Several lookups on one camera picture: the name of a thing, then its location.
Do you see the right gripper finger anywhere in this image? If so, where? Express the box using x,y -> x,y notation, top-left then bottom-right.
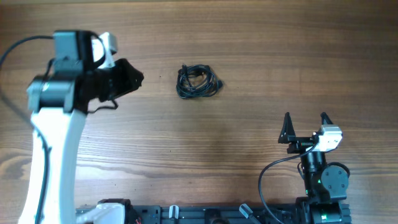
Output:
320,112 -> 333,125
278,112 -> 295,144

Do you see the black usb cable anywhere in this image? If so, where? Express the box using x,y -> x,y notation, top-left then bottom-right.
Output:
175,63 -> 224,100

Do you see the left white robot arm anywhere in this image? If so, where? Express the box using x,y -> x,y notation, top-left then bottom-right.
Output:
19,30 -> 144,223

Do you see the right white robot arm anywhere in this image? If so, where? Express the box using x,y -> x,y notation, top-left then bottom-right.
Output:
278,112 -> 352,223

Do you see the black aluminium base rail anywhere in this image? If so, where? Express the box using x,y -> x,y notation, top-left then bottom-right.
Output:
75,203 -> 352,224

